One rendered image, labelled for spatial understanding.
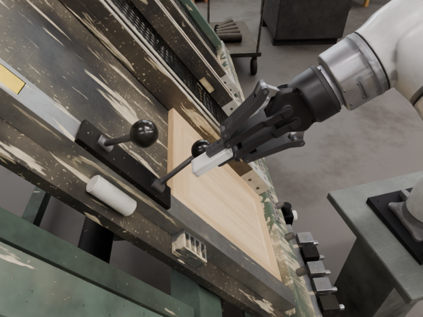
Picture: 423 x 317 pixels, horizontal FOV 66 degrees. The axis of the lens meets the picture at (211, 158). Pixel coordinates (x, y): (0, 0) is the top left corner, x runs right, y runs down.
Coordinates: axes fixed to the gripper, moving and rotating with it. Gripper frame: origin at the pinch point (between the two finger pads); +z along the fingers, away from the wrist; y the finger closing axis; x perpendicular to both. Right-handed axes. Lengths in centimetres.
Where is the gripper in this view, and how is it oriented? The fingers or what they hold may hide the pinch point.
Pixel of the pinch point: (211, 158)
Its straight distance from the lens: 51.6
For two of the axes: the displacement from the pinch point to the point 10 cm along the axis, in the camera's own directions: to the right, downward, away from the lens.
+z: -8.1, 4.9, 3.2
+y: 5.8, 5.8, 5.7
